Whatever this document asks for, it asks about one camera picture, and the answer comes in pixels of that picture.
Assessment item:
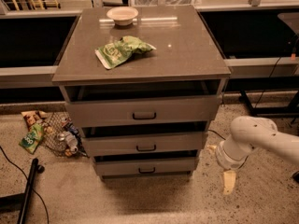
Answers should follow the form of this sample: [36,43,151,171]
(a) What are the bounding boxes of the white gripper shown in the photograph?
[215,141,247,195]

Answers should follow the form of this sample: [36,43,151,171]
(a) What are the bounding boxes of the grey bottom drawer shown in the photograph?
[93,149,198,177]

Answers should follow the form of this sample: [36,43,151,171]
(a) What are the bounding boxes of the grey drawer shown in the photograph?
[83,121,207,156]
[93,149,198,177]
[66,80,220,128]

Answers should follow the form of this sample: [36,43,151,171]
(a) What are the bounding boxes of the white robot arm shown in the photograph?
[215,116,299,195]

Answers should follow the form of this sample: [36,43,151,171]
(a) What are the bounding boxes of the grey top drawer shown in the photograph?
[66,80,220,128]

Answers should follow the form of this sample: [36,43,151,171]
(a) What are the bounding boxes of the grey drawer cabinet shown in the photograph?
[51,5,232,182]

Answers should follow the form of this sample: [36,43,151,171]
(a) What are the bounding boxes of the grey middle drawer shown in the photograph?
[83,121,207,156]

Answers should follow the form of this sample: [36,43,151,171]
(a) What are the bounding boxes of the plastic bottle in basket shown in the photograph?
[57,132,78,154]

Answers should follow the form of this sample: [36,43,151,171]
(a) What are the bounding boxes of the green chip bag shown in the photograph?
[95,35,156,70]

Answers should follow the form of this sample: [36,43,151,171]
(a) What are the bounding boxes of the white bowl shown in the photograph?
[107,7,138,26]

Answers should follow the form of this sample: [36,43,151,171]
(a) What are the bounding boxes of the green snack bag on floor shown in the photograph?
[19,123,44,154]

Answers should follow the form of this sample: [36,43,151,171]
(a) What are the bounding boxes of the brown snack bag on floor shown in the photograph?
[21,110,48,128]

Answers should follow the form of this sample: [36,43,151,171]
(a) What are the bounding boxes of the black stand leg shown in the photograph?
[0,159,40,224]

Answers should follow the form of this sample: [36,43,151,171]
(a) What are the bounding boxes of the wire mesh basket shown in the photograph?
[42,112,87,158]

